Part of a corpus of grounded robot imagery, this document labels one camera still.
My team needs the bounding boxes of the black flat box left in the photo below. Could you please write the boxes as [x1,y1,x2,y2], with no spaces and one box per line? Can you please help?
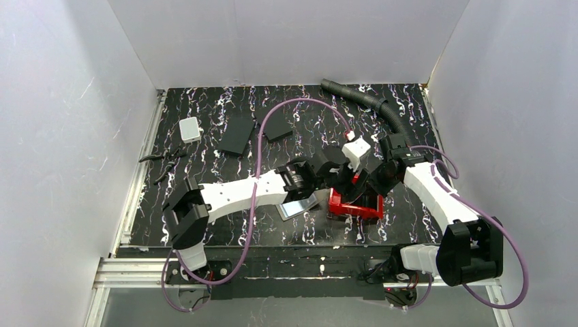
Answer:
[217,116,255,157]

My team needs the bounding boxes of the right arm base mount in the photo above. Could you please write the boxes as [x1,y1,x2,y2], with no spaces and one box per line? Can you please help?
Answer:
[357,260,434,312]

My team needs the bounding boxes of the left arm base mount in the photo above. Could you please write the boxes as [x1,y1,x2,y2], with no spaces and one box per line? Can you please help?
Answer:
[165,260,233,285]

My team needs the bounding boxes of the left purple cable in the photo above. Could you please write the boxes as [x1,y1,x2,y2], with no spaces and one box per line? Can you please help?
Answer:
[161,97,353,313]

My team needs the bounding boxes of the black flat box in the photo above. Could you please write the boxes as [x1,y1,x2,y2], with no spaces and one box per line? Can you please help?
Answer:
[217,116,255,157]
[264,112,293,143]

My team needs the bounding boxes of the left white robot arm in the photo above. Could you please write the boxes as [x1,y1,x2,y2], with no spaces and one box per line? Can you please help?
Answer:
[162,138,371,270]

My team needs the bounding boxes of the black corrugated hose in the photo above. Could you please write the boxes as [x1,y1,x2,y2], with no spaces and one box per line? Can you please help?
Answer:
[320,78,412,145]

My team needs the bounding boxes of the grey leather card holder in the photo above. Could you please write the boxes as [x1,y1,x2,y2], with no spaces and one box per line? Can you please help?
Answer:
[275,193,319,221]

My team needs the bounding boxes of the white square box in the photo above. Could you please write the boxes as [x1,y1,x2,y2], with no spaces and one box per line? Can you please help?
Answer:
[179,116,201,144]

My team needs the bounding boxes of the red plastic bin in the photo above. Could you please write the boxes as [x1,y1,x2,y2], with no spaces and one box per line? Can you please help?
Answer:
[328,186,384,219]

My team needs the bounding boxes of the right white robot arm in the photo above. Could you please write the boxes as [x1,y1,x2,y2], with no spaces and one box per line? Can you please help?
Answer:
[368,134,504,286]

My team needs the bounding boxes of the black pliers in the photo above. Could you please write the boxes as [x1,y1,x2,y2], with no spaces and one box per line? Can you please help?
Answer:
[138,146,187,185]

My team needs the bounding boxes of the black flat box right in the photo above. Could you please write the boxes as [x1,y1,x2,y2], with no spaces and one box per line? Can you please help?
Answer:
[264,112,293,143]

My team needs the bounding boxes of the purple cable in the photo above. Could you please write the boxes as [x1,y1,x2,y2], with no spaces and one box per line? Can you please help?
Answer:
[410,145,529,311]
[161,97,353,313]

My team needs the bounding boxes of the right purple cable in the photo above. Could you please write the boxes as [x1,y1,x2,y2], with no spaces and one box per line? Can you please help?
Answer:
[410,145,529,311]

